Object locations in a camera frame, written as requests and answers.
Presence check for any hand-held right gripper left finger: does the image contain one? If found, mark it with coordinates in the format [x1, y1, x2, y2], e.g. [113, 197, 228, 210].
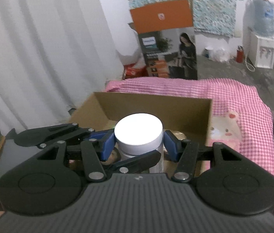
[16, 136, 116, 182]

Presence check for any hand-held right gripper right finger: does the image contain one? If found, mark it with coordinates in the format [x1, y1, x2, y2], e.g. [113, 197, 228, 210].
[164, 130, 259, 183]

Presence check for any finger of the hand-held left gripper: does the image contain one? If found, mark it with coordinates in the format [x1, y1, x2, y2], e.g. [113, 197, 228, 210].
[38, 123, 115, 149]
[102, 150, 162, 174]

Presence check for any white plastic bottle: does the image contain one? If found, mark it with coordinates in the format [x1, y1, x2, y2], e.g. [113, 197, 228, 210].
[114, 113, 164, 174]

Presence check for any large cardboard box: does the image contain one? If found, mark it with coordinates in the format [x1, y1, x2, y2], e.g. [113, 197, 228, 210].
[66, 92, 212, 175]

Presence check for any red package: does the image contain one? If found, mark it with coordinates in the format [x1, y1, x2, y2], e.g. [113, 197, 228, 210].
[123, 63, 148, 80]

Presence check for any pink checked tablecloth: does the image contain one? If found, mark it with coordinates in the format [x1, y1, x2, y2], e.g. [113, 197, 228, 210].
[104, 78, 274, 177]

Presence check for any white curtain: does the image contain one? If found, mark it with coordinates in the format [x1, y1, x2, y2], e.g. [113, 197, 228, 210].
[0, 0, 128, 131]

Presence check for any white plastic bag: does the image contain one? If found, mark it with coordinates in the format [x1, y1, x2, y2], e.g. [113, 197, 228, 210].
[201, 46, 230, 62]

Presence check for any red bottle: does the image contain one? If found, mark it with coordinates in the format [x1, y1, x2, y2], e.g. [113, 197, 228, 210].
[236, 46, 244, 63]

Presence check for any white water dispenser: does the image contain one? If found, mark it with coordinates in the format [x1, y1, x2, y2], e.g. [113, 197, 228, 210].
[249, 28, 274, 69]

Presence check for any blue water jug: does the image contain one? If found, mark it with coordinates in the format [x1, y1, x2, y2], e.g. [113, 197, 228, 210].
[252, 0, 274, 37]

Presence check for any white cable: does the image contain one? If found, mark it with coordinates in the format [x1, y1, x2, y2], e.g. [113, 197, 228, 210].
[245, 56, 256, 73]

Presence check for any speckled blue wall cloth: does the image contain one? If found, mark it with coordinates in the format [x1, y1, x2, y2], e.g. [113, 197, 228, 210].
[124, 0, 245, 38]

